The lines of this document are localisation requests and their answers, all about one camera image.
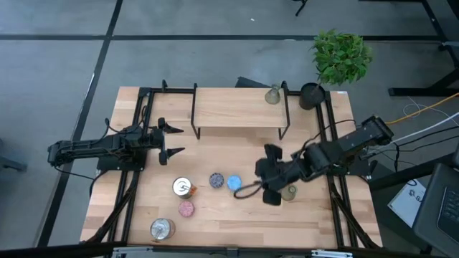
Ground black flat panel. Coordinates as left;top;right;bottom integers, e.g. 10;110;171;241
235;76;273;89

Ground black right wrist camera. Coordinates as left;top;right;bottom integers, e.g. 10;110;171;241
255;158;276;190

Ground wooden shelf riser, black legs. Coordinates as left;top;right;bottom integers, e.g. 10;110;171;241
190;82;291;140

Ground black aluminium table frame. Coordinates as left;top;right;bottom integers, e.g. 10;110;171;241
80;79;383;252

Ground black desk frame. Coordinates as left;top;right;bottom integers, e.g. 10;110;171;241
358;0;459;97

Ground blue patterned round candle tin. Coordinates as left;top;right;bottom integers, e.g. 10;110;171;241
226;174;243;191

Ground black side desk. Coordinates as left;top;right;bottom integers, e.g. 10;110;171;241
369;152;459;252

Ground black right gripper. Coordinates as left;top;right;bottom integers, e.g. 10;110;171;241
262;143;308;206

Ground pink patterned round candle tin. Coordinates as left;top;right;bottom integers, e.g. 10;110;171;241
178;200;196;218

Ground dark grey laptop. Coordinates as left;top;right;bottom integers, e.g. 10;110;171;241
412;163;459;257

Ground silver candle tin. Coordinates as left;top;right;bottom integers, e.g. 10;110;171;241
171;176;198;200
149;217;176;241

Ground white printed paper sheet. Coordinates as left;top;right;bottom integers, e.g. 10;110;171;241
387;178;427;229

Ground silver aluminium bracket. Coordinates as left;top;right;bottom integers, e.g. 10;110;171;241
111;246;153;258
311;249;354;258

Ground dark floral round candle tin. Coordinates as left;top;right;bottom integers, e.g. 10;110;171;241
209;172;225;189

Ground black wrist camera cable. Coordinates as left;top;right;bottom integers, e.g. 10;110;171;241
233;180;265;200

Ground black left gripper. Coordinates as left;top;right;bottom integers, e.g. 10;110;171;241
148;117;186;166

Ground black plant pot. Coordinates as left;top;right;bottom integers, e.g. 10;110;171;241
298;82;326;110

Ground green leafy plant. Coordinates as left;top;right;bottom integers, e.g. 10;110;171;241
310;28;374;87

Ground yellow cable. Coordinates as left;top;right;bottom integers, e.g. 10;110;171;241
385;92;459;125

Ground thick white cable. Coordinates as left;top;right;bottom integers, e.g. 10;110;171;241
369;111;459;151

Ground grey chair base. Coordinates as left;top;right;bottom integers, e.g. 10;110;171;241
0;138;28;173

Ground black stand leg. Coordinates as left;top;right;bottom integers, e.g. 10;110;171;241
292;0;309;17

